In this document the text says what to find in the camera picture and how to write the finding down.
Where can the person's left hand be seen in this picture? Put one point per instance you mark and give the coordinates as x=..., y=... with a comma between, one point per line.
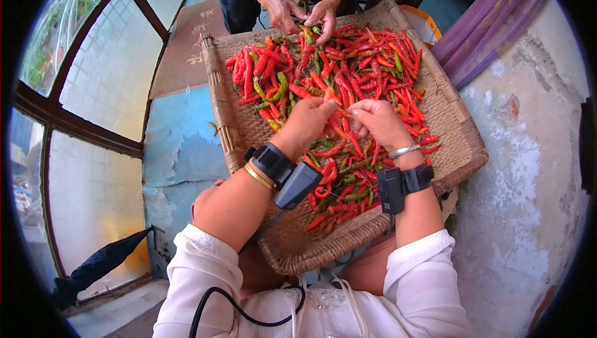
x=303, y=126

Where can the person's right hand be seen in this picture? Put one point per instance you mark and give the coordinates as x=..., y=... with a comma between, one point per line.
x=380, y=123

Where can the person's left thumb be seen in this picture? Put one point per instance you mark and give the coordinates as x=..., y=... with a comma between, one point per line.
x=324, y=105

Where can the person's right fingers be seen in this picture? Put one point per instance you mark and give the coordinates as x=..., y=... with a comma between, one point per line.
x=358, y=127

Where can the person's right thumb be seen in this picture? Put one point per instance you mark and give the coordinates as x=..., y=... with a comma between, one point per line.
x=361, y=107

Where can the orange red chili pepper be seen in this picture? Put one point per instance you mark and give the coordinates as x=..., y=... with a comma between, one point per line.
x=332, y=98

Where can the pile of chili peppers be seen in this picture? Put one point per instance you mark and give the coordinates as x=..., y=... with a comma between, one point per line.
x=368, y=72

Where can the black wrist band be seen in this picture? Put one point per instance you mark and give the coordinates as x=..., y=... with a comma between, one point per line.
x=284, y=177
x=396, y=186

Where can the woven rattan tray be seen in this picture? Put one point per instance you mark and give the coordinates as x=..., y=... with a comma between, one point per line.
x=242, y=128

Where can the yellow white box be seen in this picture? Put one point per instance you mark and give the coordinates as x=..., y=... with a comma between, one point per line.
x=422, y=23

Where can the brown door mat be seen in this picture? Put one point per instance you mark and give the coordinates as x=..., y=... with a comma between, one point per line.
x=186, y=53

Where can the purple curtain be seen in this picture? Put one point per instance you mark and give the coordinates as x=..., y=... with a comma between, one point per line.
x=489, y=25

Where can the person's body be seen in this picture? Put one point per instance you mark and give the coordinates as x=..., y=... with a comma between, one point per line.
x=326, y=314

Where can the folded black umbrella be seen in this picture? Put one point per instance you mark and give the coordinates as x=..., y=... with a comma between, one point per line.
x=100, y=263

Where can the arched brown frame window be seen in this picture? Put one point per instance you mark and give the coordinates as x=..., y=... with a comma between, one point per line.
x=102, y=81

